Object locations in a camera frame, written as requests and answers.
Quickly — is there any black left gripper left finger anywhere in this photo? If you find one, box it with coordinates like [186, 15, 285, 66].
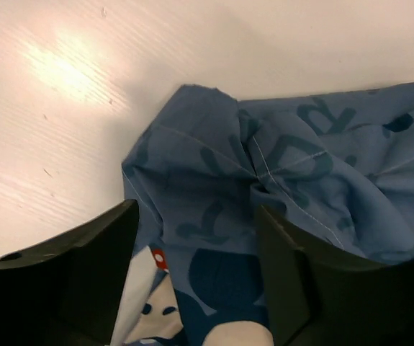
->
[0, 200, 139, 345]

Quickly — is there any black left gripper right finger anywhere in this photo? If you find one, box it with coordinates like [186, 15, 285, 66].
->
[256, 206, 414, 345]

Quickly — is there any blue cartoon print pillowcase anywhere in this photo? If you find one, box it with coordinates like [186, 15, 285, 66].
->
[122, 83, 414, 345]

